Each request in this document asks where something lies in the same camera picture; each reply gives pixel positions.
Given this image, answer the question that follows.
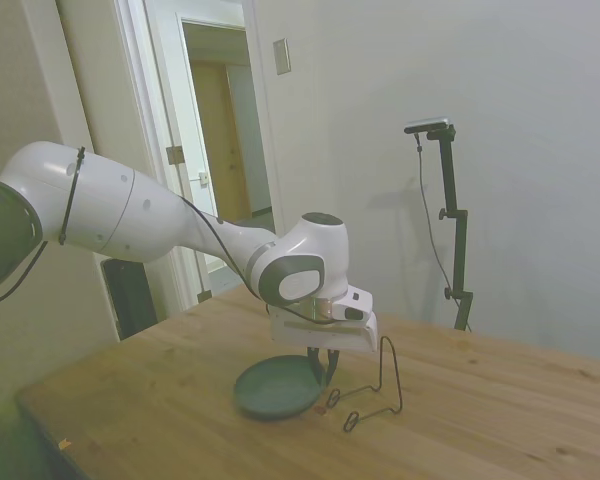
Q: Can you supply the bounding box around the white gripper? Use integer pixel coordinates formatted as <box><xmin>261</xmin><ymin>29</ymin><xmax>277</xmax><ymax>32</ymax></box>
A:
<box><xmin>269</xmin><ymin>306</ymin><xmax>380</xmax><ymax>387</ymax></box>

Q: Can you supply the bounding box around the dark green plate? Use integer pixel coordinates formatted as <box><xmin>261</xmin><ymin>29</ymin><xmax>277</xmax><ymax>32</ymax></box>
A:
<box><xmin>233</xmin><ymin>354</ymin><xmax>327</xmax><ymax>422</ymax></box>

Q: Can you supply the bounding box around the black box on floor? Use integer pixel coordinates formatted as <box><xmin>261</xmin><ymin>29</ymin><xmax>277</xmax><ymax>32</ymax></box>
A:
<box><xmin>101</xmin><ymin>256</ymin><xmax>160</xmax><ymax>341</ymax></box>

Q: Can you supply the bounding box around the wooden door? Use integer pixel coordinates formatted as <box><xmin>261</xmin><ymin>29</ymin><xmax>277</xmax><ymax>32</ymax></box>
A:
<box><xmin>191</xmin><ymin>59</ymin><xmax>254</xmax><ymax>222</ymax></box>

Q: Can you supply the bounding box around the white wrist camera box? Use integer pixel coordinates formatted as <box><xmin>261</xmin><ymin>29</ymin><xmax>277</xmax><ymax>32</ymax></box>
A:
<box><xmin>329</xmin><ymin>282</ymin><xmax>375</xmax><ymax>324</ymax></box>

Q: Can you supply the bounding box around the black wire plate stand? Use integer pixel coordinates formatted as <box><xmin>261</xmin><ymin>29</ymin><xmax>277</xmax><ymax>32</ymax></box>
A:
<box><xmin>324</xmin><ymin>335</ymin><xmax>404</xmax><ymax>434</ymax></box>

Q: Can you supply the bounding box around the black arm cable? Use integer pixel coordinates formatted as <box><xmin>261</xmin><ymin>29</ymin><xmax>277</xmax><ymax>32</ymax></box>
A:
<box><xmin>0</xmin><ymin>197</ymin><xmax>342</xmax><ymax>329</ymax></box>

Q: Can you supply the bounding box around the grey exterior camera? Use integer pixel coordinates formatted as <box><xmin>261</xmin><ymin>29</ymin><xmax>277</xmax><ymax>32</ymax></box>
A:
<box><xmin>403</xmin><ymin>116</ymin><xmax>452</xmax><ymax>135</ymax></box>

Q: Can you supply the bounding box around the black cable tie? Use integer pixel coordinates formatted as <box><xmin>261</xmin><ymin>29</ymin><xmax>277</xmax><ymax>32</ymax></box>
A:
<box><xmin>57</xmin><ymin>145</ymin><xmax>87</xmax><ymax>247</ymax></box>

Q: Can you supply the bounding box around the grey wall switch plate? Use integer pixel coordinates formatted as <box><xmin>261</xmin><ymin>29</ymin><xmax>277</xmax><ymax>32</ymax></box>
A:
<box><xmin>272</xmin><ymin>37</ymin><xmax>292</xmax><ymax>76</ymax></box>

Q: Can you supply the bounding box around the white door frame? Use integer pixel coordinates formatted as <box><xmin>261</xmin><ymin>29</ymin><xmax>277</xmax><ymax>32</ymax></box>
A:
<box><xmin>113</xmin><ymin>0</ymin><xmax>292</xmax><ymax>316</ymax></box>

